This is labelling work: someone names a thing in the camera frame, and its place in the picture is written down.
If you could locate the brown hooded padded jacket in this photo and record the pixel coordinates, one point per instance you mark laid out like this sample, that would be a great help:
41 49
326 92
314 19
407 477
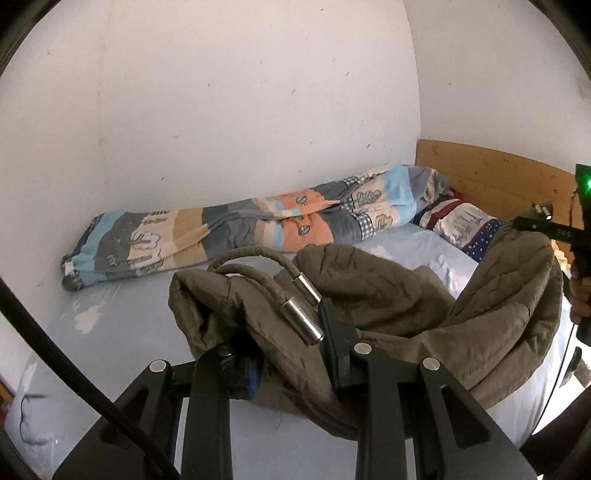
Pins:
508 314

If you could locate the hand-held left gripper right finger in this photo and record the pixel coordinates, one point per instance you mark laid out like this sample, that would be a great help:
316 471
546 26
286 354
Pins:
332 341

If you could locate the striped dotted pillow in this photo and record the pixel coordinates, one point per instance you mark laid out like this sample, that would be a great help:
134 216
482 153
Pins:
461 224

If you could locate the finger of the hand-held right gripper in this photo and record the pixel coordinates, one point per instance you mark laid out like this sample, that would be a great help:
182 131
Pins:
538 221

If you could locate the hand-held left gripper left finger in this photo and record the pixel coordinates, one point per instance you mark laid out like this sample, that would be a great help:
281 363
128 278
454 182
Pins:
252 378

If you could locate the rolled patterned quilt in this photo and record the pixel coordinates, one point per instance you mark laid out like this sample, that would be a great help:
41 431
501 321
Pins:
221 230

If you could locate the person's right hand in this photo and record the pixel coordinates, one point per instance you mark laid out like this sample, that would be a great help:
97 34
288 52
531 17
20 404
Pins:
581 300

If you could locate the wooden headboard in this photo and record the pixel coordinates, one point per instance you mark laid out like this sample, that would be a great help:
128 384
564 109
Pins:
489 173

